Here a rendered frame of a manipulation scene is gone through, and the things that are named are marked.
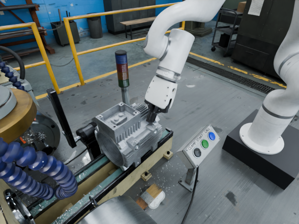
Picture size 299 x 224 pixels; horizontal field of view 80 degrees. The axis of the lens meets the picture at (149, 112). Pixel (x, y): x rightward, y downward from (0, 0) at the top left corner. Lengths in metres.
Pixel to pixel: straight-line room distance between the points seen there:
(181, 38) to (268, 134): 0.56
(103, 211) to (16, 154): 0.24
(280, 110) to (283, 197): 0.37
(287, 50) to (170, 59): 0.41
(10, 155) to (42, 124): 0.53
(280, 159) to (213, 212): 0.37
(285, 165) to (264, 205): 0.19
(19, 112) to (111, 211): 0.26
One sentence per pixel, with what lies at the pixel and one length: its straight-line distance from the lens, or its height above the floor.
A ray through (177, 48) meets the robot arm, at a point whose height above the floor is 1.34.
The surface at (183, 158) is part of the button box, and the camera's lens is 0.62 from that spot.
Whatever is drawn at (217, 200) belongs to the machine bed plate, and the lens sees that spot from 0.86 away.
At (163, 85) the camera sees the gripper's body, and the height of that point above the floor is 1.23.
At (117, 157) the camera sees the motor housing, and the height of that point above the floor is 0.94.
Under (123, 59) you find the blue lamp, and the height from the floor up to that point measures 1.19.
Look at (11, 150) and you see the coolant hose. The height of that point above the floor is 1.39.
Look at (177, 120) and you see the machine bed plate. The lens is 1.14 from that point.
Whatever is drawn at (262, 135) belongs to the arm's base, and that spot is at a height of 0.97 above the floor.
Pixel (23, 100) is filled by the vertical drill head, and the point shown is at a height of 1.33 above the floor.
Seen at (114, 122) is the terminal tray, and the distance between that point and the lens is 0.63.
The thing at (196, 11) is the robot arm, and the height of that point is 1.45.
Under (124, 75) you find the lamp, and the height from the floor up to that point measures 1.10.
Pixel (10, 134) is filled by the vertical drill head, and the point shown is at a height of 1.32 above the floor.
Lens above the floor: 1.54
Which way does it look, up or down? 38 degrees down
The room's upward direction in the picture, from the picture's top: straight up
